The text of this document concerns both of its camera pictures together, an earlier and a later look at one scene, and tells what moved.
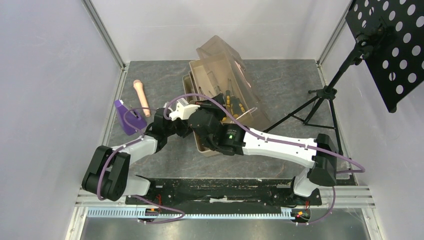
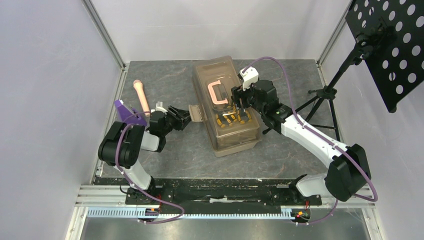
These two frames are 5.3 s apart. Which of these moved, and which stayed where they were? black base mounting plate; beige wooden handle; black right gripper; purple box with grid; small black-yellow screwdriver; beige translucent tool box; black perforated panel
Moved: small black-yellow screwdriver; black right gripper; beige translucent tool box
Stayed: purple box with grid; beige wooden handle; black base mounting plate; black perforated panel
